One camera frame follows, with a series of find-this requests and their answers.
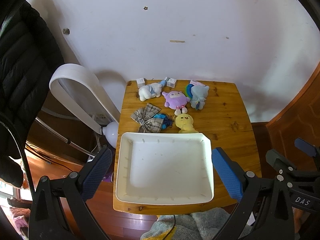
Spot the thin black cable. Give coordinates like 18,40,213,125
164,214,177,240

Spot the grey plaid bow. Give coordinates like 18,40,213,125
130,103,164,133

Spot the light blue plush toy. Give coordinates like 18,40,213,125
185,84,210,111

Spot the white plastic tray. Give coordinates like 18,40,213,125
115,132,215,205

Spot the purple plush toy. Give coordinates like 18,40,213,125
162,91,190,115

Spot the white dog plush toy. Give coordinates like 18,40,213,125
138,80,167,102

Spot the wooden door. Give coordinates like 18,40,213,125
265,62,320,178

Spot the grey fluffy cloth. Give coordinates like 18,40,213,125
140,207,253,240

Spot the white bladeless fan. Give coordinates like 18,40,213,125
49,64,121,132

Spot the metal pole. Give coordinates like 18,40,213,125
35,116,95,157

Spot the yellow plush toy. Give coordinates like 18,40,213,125
174,113,200,134

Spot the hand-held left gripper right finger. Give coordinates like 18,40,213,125
211,147,300,240

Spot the white and green box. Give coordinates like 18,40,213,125
164,76,177,88

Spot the blue mesh ball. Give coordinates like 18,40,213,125
154,113,174,130

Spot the white globe lamp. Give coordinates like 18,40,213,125
103,122,120,148

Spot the black puffer jacket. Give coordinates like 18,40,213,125
0,1,65,188

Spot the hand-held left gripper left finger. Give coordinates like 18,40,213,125
28,146,113,240

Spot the thick black cable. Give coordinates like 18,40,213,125
0,112,36,202

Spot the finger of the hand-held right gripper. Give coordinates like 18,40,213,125
265,149,297,178
294,137,320,157

